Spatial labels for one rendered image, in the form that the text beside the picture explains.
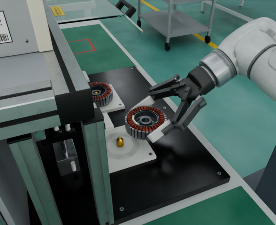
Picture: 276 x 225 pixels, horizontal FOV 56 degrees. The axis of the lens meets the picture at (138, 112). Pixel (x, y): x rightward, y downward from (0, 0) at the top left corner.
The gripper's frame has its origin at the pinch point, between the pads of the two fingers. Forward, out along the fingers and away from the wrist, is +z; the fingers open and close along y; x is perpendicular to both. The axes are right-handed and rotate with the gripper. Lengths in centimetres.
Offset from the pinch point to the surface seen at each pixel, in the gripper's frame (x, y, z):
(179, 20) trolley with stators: -135, 245, -103
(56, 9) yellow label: 26.8, 32.2, 1.6
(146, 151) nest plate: -4.1, -4.9, 4.7
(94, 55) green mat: -9, 65, 3
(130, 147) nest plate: -2.3, -2.0, 7.8
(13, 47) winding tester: 37.9, -8.1, 8.0
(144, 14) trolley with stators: -119, 282, -74
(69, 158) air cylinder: 9.4, -3.7, 19.8
